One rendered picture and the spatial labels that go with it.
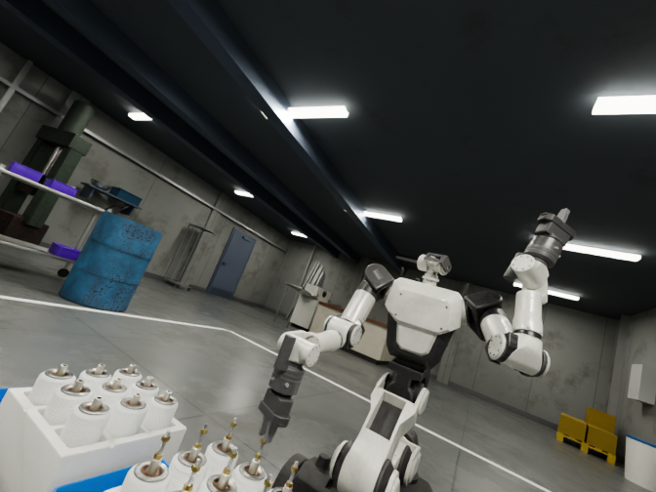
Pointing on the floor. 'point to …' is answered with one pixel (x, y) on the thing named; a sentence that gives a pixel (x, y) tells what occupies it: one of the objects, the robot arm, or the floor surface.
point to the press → (27, 226)
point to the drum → (110, 264)
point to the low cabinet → (379, 354)
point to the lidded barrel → (640, 463)
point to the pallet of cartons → (591, 432)
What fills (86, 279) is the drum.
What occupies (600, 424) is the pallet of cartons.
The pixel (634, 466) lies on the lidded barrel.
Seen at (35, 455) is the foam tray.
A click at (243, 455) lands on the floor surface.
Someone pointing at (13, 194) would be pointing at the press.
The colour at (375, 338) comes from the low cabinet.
